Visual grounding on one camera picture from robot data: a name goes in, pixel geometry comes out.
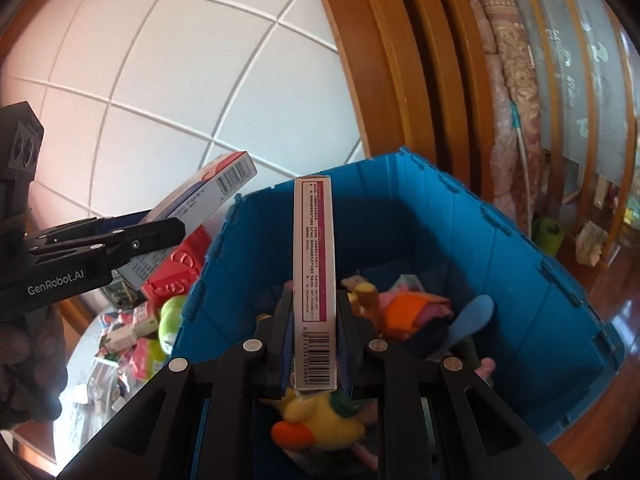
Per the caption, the person's left hand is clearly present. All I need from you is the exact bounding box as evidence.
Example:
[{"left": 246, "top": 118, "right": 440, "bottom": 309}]
[{"left": 0, "top": 309, "right": 69, "bottom": 430}]

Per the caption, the white green carton box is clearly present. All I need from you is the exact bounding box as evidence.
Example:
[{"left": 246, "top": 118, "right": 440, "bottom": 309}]
[{"left": 95, "top": 320, "right": 157, "bottom": 361}]

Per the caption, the brown yellow plush toy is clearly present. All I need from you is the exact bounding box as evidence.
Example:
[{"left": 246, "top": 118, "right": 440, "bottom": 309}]
[{"left": 342, "top": 275, "right": 381, "bottom": 318}]

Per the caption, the striped tablecloth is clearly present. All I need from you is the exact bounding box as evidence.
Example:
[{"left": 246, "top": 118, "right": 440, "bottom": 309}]
[{"left": 60, "top": 305, "right": 168, "bottom": 463}]

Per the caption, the white purple medicine box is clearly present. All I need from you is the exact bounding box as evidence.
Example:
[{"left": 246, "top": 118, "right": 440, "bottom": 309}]
[{"left": 294, "top": 175, "right": 338, "bottom": 392}]

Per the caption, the beige crumpled cloth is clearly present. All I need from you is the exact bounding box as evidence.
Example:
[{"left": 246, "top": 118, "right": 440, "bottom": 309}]
[{"left": 575, "top": 222, "right": 609, "bottom": 267}]

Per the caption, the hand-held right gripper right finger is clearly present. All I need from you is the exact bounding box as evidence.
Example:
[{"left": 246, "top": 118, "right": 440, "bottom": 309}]
[{"left": 336, "top": 292, "right": 573, "bottom": 480}]

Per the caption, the blue plastic container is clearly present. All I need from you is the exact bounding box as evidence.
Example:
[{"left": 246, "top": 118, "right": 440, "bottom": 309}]
[{"left": 170, "top": 147, "right": 626, "bottom": 480}]

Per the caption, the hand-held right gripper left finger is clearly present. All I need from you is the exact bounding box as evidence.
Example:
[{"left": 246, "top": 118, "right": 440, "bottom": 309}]
[{"left": 57, "top": 290, "right": 296, "bottom": 480}]

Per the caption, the red toy suitcase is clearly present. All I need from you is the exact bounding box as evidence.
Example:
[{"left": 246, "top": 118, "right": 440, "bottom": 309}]
[{"left": 141, "top": 227, "right": 213, "bottom": 316}]

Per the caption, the pink plastic toy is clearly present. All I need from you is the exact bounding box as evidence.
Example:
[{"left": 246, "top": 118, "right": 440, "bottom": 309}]
[{"left": 120, "top": 340, "right": 168, "bottom": 382}]

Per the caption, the green bowl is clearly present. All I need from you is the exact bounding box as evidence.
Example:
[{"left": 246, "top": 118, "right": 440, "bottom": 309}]
[{"left": 531, "top": 217, "right": 566, "bottom": 254}]

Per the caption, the white blue medicine box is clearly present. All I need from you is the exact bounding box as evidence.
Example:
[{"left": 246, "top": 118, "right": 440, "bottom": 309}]
[{"left": 116, "top": 151, "right": 258, "bottom": 292}]

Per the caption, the frosted glass partition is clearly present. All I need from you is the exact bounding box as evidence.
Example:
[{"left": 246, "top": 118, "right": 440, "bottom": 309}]
[{"left": 500, "top": 0, "right": 640, "bottom": 188}]

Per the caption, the wooden door frame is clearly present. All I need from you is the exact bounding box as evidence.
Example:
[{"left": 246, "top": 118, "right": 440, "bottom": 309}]
[{"left": 307, "top": 0, "right": 498, "bottom": 211}]

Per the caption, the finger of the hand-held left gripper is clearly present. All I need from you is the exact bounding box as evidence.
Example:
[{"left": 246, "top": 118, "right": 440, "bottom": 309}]
[{"left": 24, "top": 216, "right": 187, "bottom": 275}]

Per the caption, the mop with teal handle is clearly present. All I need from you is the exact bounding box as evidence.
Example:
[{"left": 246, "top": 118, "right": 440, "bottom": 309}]
[{"left": 509, "top": 101, "right": 537, "bottom": 241}]

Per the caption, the orange block toy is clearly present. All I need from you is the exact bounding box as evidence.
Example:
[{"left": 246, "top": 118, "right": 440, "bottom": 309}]
[{"left": 377, "top": 292, "right": 453, "bottom": 341}]

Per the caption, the rolled patterned carpet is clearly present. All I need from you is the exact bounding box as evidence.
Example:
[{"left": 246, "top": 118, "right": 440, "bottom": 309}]
[{"left": 472, "top": 0, "right": 545, "bottom": 241}]

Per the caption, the yellow duck plush toy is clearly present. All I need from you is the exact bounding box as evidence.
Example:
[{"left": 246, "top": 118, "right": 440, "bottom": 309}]
[{"left": 271, "top": 390, "right": 368, "bottom": 453}]

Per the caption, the green plush toy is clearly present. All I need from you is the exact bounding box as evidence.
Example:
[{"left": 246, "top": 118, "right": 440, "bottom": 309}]
[{"left": 157, "top": 296, "right": 189, "bottom": 361}]

